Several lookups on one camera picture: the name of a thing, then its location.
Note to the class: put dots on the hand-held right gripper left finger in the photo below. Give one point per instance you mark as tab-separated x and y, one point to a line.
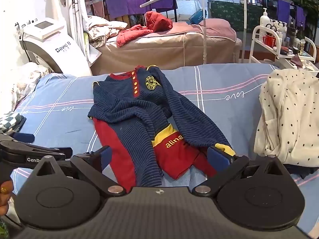
106	157

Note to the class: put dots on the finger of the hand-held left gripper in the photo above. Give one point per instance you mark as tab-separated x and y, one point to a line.
23	137
37	149

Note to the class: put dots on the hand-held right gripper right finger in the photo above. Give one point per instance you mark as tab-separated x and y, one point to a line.
219	158

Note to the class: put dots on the navy striped baby romper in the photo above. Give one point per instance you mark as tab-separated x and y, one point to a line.
129	109

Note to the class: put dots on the person's left hand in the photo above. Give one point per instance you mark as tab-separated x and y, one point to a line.
5	190

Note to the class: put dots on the green checkered cloth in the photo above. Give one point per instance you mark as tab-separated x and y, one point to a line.
11	122

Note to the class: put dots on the blue striped bed sheet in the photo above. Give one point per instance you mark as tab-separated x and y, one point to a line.
224	109

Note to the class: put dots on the floral cloth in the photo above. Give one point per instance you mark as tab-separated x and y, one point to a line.
22	84

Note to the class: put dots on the cream polka dot garment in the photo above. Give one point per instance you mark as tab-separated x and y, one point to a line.
291	119

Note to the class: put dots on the white beauty machine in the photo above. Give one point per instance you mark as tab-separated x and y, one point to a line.
47	47

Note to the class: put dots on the clear stand pole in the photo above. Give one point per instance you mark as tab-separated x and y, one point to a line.
205	44

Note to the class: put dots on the tan massage bed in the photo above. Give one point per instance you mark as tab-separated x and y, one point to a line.
159	52

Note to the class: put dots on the white trolley cart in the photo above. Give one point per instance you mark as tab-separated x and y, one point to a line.
256	44

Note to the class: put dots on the red mug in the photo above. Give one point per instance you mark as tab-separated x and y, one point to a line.
269	41

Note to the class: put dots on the cream crumpled cloth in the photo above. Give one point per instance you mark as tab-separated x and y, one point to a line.
102	29

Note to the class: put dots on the pink blanket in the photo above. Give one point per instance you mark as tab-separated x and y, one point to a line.
216	28

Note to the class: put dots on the red jacket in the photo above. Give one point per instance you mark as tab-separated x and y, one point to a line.
139	31

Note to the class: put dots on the white printed hanging garment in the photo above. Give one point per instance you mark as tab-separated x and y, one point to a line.
76	17

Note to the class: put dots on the green patterned fabric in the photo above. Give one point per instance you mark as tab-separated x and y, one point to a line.
231	15

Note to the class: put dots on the white pump bottle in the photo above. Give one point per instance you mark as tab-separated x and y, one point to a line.
264	18

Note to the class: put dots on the purple hanging cloth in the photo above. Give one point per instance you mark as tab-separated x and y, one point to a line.
116	7
283	11
137	3
163	0

